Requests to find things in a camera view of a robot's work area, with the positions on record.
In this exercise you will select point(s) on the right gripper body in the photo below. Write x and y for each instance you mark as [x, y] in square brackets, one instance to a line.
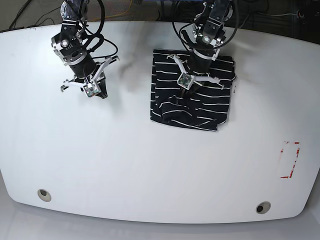
[88, 76]

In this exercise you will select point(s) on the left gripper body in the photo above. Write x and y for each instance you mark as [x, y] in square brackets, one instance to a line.
[202, 78]

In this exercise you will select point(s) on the black white striped t-shirt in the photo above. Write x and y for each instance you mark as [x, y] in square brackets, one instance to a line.
[209, 105]

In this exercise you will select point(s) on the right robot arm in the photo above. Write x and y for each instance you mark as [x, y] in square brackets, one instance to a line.
[75, 44]

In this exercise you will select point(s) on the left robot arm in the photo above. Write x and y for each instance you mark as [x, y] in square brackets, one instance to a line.
[203, 39]

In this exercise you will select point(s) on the red tape rectangle marking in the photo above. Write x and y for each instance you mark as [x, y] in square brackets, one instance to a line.
[288, 159]

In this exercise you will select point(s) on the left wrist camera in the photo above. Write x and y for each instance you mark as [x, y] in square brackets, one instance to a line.
[185, 80]

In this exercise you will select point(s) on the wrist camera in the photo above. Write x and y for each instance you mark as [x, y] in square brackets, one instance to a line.
[91, 89]
[185, 80]

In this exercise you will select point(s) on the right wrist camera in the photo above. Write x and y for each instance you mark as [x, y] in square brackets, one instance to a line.
[91, 89]

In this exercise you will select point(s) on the left table cable grommet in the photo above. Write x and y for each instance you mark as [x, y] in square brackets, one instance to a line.
[44, 195]

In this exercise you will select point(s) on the table cable grommet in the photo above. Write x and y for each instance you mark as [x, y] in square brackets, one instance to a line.
[263, 207]
[44, 195]

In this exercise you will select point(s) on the right table cable grommet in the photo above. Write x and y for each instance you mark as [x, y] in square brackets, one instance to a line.
[263, 207]

